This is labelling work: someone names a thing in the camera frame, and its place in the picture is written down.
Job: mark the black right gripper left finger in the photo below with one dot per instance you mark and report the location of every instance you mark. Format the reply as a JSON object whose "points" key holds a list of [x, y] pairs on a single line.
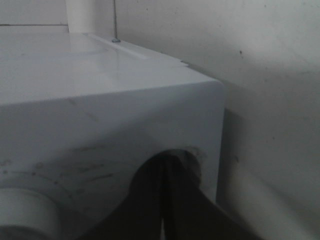
{"points": [[139, 216]]}

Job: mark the white microwave oven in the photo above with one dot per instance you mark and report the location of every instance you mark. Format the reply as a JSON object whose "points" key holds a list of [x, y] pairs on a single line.
{"points": [[79, 114]]}

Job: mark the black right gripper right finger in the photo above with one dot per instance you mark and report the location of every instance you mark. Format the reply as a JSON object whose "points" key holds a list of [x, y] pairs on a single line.
{"points": [[188, 214]]}

